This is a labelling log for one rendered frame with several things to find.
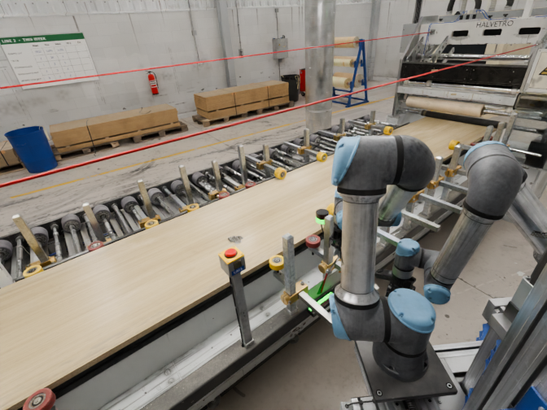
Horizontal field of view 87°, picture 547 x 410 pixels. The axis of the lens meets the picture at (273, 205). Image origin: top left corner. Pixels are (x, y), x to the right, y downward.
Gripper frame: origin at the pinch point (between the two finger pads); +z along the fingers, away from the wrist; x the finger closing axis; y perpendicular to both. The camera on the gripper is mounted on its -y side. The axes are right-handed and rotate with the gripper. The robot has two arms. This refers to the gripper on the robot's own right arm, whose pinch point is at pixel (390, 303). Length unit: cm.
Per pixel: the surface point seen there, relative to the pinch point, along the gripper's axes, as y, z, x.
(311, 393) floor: -24, 83, -25
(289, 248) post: -32, -29, -30
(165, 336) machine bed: -53, 4, -83
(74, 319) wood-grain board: -78, -7, -111
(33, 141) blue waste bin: -588, 29, -128
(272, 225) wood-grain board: -74, -7, -8
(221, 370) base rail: -30, 13, -70
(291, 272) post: -31.5, -14.7, -29.5
